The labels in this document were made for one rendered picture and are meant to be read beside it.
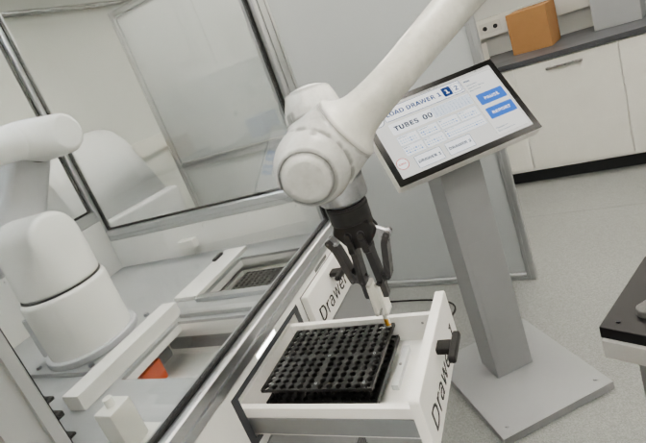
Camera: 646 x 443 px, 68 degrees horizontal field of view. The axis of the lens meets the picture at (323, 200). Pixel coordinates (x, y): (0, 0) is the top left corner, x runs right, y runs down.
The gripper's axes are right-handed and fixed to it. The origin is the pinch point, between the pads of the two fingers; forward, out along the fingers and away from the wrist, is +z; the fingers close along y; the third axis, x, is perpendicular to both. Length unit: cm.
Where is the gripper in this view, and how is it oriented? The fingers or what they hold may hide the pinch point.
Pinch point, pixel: (378, 296)
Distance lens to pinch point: 94.6
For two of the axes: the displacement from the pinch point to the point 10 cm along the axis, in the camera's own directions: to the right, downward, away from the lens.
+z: 3.3, 9.0, 2.9
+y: -8.8, 1.8, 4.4
